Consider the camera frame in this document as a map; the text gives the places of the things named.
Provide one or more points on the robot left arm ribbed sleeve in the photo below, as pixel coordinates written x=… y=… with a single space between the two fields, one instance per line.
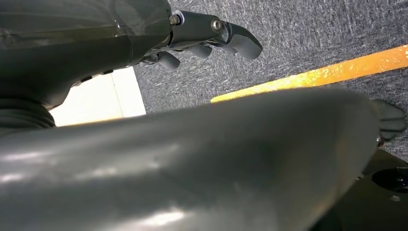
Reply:
x=22 y=116

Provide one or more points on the yellow floor tape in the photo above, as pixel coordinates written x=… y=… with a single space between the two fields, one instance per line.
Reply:
x=334 y=71

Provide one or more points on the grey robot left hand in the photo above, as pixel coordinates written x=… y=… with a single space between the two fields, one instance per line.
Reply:
x=79 y=41

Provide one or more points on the smooth grey robot shell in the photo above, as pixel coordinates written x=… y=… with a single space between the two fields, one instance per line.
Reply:
x=191 y=165

